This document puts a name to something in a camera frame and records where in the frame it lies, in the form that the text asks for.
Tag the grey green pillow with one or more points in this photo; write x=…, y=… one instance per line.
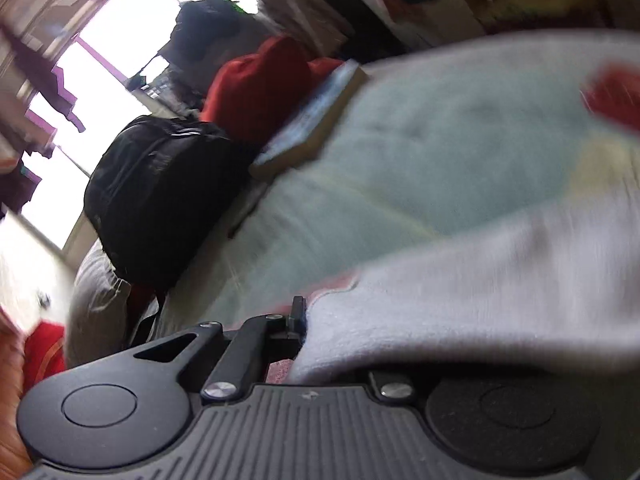
x=95, y=310

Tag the black jacket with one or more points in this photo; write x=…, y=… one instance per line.
x=200, y=30

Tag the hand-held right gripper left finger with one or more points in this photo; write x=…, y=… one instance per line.
x=296, y=320

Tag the clothes rack with garments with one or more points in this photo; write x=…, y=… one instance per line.
x=300, y=10

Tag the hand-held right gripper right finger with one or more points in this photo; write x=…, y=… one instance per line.
x=395, y=389

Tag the pink and white sweater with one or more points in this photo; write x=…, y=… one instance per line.
x=475, y=300

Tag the blue cover book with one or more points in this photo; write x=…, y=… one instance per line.
x=310, y=120

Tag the small red cloth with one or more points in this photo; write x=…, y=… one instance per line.
x=615, y=95

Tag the black backpack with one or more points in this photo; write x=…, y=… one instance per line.
x=160, y=195

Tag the red cloth bundle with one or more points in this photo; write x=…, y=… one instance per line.
x=260, y=85

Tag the red pillow at headboard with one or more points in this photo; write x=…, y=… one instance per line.
x=45, y=355

